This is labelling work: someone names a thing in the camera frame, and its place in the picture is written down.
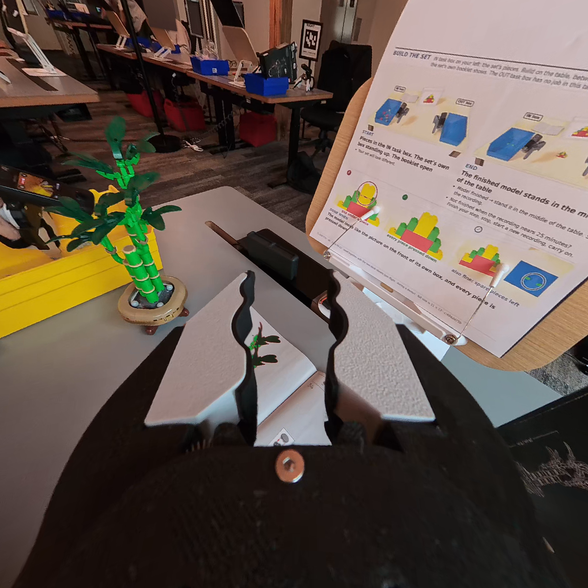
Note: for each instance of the black desk power box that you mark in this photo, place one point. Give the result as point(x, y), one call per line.
point(271, 257)

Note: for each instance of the small blue plastic bin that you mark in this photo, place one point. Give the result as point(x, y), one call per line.
point(209, 66)

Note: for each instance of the black and white tag sign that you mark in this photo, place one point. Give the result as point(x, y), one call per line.
point(311, 40)

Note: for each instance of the black printed box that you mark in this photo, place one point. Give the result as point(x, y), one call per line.
point(551, 482)

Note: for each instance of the white board stand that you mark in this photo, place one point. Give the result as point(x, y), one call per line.
point(413, 308)

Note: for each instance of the green lego bamboo plant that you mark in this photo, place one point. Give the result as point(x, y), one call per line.
point(142, 275)

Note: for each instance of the black equipment case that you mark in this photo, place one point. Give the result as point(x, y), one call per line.
point(278, 62)

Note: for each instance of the small tripod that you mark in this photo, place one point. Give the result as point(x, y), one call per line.
point(304, 78)

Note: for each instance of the black floor bag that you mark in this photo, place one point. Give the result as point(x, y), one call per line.
point(304, 172)

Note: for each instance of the grey desk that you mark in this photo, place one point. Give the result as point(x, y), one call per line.
point(41, 89)

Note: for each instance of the red storage bin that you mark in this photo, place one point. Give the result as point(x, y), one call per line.
point(183, 115)
point(257, 128)
point(143, 103)

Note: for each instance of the instruction sheet on wooden stand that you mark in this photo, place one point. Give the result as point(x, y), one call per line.
point(551, 337)

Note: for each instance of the printed task instruction sheet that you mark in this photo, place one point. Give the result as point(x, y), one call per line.
point(482, 138)

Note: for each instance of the black floor stand pole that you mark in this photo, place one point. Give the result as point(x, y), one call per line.
point(165, 142)

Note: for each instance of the yellow plastic bin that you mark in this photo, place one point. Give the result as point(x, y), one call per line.
point(55, 285)

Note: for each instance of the lego instruction booklet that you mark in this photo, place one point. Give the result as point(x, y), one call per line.
point(289, 367)

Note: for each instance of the black office chair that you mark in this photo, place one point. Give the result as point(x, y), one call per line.
point(344, 82)

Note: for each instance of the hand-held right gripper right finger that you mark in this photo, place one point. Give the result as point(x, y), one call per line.
point(381, 367)

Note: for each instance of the large blue plastic bin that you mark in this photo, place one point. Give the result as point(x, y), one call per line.
point(266, 85)

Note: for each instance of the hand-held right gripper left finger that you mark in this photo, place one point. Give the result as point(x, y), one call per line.
point(202, 367)

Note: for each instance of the white tablet stand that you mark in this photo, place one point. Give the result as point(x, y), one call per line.
point(34, 53)

